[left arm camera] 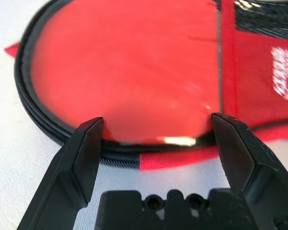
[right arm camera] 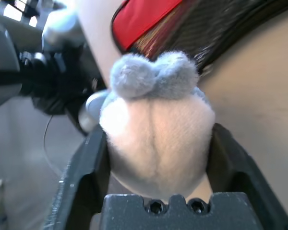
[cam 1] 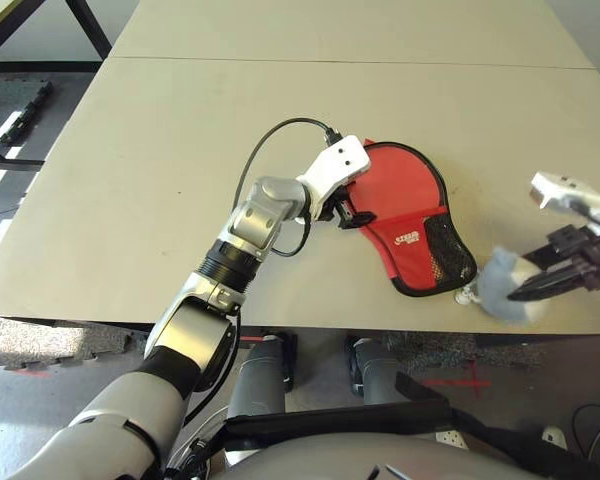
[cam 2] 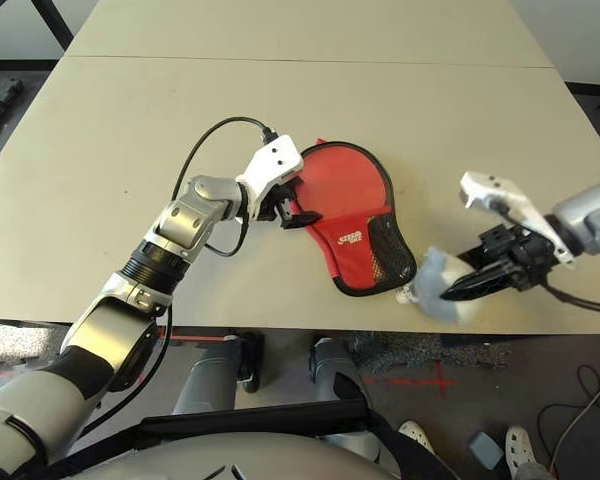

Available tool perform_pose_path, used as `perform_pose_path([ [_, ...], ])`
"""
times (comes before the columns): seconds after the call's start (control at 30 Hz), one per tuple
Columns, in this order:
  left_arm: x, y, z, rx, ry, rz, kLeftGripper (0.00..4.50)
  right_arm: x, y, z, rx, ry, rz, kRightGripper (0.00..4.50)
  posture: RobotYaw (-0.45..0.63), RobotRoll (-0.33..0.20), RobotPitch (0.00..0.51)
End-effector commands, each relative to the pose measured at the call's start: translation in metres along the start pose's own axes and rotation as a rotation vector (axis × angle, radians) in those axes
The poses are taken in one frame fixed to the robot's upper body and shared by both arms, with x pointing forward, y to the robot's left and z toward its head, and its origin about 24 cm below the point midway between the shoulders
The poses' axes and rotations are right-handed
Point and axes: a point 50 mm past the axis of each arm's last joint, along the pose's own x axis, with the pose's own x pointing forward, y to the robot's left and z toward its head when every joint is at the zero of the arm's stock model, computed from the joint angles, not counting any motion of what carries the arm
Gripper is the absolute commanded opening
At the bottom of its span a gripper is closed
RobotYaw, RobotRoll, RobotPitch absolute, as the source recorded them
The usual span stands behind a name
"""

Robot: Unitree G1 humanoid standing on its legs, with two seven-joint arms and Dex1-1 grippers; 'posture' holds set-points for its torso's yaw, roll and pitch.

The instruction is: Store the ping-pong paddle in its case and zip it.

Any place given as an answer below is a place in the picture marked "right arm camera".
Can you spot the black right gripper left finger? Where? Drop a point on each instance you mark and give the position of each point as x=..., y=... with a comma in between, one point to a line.
x=84, y=187

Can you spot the black red paddle case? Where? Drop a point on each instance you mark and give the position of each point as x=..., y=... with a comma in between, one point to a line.
x=146, y=16

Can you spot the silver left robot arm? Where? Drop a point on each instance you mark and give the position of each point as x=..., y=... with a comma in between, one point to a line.
x=50, y=79

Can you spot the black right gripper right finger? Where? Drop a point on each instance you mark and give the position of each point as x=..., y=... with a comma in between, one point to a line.
x=232, y=167

